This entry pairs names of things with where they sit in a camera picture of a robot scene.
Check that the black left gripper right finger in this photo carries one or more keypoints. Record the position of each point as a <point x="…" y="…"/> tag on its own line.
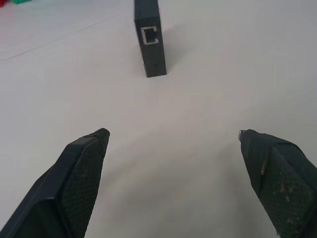
<point x="280" y="181"/>

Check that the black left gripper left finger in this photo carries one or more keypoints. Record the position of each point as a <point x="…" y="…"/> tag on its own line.
<point x="71" y="183"/>

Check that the small black box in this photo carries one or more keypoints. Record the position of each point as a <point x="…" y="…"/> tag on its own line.
<point x="151" y="37"/>

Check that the green block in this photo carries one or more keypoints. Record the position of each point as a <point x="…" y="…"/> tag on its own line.
<point x="21" y="1"/>

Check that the red block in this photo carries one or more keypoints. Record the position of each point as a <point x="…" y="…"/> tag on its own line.
<point x="3" y="2"/>

